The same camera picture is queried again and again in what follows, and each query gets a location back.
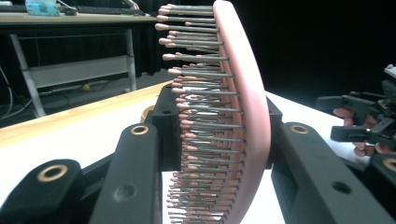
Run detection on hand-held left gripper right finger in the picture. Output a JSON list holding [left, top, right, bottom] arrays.
[[264, 96, 396, 224]]

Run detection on bundle of floor cables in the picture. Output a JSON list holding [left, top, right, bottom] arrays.
[[0, 63, 71, 122]]

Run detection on light blue box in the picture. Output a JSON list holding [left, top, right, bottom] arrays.
[[24, 0, 61, 18]]

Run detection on round wooden cup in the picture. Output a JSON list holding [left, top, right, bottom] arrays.
[[139, 105, 157, 124]]

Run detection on white metal frame desk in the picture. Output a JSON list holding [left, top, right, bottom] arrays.
[[0, 11, 158, 119]]

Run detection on black keyboard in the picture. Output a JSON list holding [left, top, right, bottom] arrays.
[[75, 5, 147, 17]]

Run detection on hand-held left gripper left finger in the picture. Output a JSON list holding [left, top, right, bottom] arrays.
[[88, 83, 184, 224]]

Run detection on pink hairbrush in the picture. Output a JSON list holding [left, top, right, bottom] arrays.
[[154, 0, 273, 224]]

